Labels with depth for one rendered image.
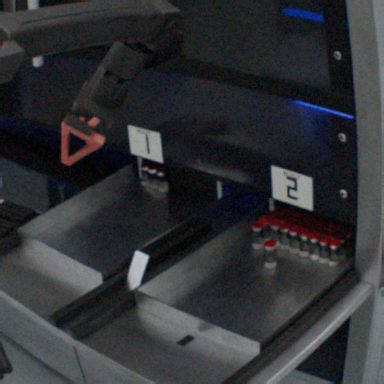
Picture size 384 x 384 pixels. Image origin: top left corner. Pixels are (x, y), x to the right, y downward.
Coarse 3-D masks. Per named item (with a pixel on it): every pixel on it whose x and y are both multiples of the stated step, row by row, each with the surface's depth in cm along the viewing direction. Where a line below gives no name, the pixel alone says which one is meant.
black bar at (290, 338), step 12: (348, 276) 127; (336, 288) 124; (348, 288) 126; (324, 300) 122; (336, 300) 123; (312, 312) 119; (324, 312) 121; (300, 324) 117; (312, 324) 119; (288, 336) 115; (264, 348) 113; (276, 348) 112; (252, 360) 110; (264, 360) 111; (240, 372) 108; (252, 372) 109
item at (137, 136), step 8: (136, 128) 152; (136, 136) 153; (144, 136) 152; (152, 136) 150; (136, 144) 154; (144, 144) 153; (152, 144) 151; (160, 144) 150; (136, 152) 155; (144, 152) 154; (152, 152) 152; (160, 152) 150; (160, 160) 151
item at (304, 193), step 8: (272, 168) 133; (272, 176) 133; (280, 176) 132; (296, 176) 130; (304, 176) 128; (272, 184) 134; (280, 184) 133; (288, 184) 132; (304, 184) 129; (272, 192) 135; (280, 192) 134; (296, 192) 131; (304, 192) 130; (312, 192) 129; (288, 200) 133; (304, 200) 131
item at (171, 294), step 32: (192, 256) 137; (224, 256) 141; (256, 256) 140; (288, 256) 138; (352, 256) 136; (160, 288) 132; (192, 288) 133; (224, 288) 132; (256, 288) 131; (288, 288) 130; (320, 288) 128; (192, 320) 121; (224, 320) 124; (256, 320) 123; (288, 320) 117; (256, 352) 113
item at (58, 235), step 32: (96, 192) 164; (128, 192) 166; (160, 192) 164; (32, 224) 152; (64, 224) 156; (96, 224) 155; (128, 224) 154; (160, 224) 153; (192, 224) 148; (64, 256) 139; (96, 256) 144; (128, 256) 137
